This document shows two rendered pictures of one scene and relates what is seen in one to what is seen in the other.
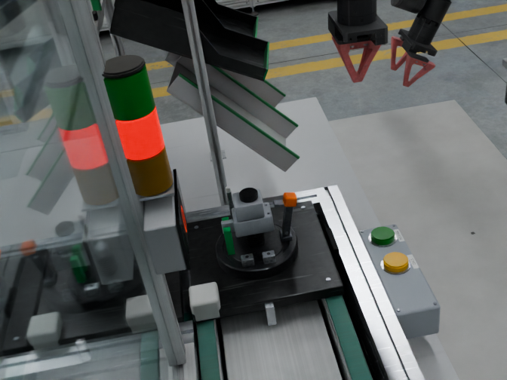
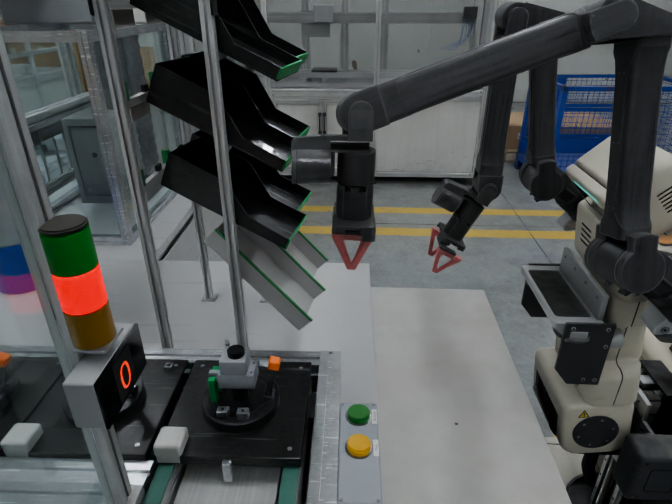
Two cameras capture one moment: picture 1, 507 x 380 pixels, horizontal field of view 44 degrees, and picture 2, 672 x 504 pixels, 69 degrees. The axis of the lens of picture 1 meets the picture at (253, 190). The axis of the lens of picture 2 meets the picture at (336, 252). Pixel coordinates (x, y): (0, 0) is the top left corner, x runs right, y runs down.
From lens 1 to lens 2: 28 cm
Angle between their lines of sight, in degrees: 8
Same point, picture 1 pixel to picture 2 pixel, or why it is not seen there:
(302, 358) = not seen: outside the picture
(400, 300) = (347, 488)
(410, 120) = (439, 300)
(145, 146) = (77, 304)
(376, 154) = (399, 326)
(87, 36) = (22, 192)
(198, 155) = (252, 295)
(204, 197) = not seen: hidden behind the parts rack
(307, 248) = (286, 410)
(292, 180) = (318, 334)
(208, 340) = (159, 485)
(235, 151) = not seen: hidden behind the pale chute
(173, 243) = (91, 401)
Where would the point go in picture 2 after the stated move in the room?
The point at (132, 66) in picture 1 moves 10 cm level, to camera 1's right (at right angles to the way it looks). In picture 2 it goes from (67, 227) to (158, 230)
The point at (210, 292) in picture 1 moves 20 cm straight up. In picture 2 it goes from (176, 437) to (155, 339)
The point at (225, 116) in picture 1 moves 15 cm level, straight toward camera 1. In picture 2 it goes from (251, 272) to (234, 313)
